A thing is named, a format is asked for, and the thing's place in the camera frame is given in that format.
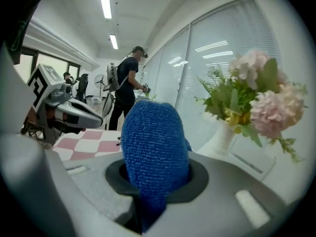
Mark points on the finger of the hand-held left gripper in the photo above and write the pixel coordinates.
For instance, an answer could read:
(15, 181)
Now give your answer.
(84, 115)

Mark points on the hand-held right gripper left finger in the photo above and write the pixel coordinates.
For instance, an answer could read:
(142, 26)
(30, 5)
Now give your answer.
(61, 196)

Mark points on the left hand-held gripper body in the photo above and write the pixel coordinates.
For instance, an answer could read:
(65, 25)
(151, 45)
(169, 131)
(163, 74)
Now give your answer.
(50, 88)

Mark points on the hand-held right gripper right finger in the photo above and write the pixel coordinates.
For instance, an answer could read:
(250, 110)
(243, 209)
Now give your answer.
(222, 181)

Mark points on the blue microfibre cloth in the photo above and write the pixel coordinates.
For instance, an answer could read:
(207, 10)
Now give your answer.
(155, 144)

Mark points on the black office chair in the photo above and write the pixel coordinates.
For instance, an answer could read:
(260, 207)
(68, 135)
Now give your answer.
(82, 88)

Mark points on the pink white checkered mat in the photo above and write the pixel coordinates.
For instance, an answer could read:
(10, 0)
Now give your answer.
(86, 144)

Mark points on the black standing fan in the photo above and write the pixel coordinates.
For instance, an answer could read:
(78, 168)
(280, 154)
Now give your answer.
(100, 81)

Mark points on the white flat box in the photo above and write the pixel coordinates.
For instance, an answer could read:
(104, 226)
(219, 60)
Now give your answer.
(254, 162)

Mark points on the white ribbed vase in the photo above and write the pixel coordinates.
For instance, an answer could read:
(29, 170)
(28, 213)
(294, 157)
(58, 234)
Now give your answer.
(221, 139)

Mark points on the short ceiling light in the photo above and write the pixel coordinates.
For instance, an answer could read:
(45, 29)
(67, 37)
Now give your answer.
(113, 41)

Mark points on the pink flower bouquet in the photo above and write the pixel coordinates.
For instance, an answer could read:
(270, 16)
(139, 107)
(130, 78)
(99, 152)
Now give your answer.
(266, 97)

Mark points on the long ceiling light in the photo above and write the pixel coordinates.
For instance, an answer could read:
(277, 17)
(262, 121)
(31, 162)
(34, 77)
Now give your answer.
(105, 0)

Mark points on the white window blinds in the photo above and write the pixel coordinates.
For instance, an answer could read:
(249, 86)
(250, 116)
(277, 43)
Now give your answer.
(222, 38)

